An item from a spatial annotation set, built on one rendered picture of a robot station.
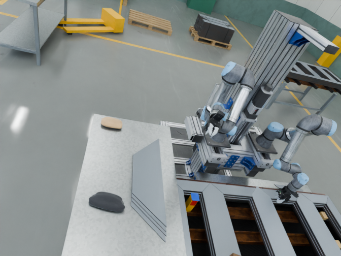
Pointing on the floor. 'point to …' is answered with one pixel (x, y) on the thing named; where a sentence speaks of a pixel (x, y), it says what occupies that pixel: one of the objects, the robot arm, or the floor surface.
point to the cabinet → (201, 5)
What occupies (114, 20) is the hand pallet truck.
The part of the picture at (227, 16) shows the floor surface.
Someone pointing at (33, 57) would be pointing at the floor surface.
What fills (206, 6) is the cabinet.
